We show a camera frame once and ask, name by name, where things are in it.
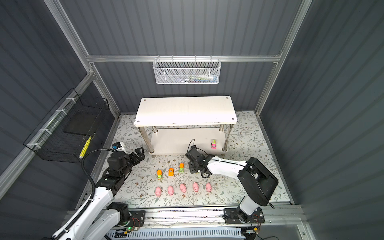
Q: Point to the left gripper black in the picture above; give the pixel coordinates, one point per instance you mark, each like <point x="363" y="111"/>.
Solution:
<point x="139" y="155"/>

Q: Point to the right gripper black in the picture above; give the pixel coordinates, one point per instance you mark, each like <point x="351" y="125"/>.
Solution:
<point x="192" y="170"/>

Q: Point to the orange mixer green truck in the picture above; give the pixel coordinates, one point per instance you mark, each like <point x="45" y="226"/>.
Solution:
<point x="181" y="168"/>
<point x="159" y="174"/>

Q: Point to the pink cab green ladder truck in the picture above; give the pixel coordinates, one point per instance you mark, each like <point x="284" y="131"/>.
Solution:
<point x="213" y="144"/>

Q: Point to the all orange toy truck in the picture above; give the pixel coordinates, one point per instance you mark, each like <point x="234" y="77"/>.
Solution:
<point x="171" y="172"/>

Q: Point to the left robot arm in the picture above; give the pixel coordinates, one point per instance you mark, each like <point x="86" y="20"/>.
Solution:
<point x="100" y="213"/>

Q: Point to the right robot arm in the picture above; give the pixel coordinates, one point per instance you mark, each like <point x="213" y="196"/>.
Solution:
<point x="258" y="182"/>

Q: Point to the white two-tier shelf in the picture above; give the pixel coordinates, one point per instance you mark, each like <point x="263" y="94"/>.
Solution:
<point x="169" y="125"/>

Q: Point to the pink pig toy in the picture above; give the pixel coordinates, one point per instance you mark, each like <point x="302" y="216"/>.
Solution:
<point x="171" y="191"/>
<point x="196" y="187"/>
<point x="183" y="188"/>
<point x="208" y="187"/>
<point x="158" y="191"/>

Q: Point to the floral patterned mat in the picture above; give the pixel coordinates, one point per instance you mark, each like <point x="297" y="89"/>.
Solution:
<point x="246" y="140"/>

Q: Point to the yellow marker in black basket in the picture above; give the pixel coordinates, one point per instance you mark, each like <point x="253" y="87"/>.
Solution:
<point x="85" y="148"/>

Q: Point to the markers in white basket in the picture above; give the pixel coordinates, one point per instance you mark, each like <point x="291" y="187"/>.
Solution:
<point x="202" y="79"/>

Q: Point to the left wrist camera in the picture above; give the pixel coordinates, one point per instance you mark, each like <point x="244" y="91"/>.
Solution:
<point x="118" y="146"/>

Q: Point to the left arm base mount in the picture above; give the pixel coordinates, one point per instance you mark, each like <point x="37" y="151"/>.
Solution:
<point x="136" y="220"/>

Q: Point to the black wire basket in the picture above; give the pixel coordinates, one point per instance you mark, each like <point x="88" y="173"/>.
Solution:
<point x="64" y="134"/>

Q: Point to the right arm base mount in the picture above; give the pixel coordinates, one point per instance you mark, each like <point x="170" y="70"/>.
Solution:
<point x="234" y="216"/>

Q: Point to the white wire mesh basket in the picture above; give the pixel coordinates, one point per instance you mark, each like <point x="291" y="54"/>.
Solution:
<point x="168" y="73"/>

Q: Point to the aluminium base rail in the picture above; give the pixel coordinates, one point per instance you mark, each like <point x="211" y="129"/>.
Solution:
<point x="213" y="216"/>

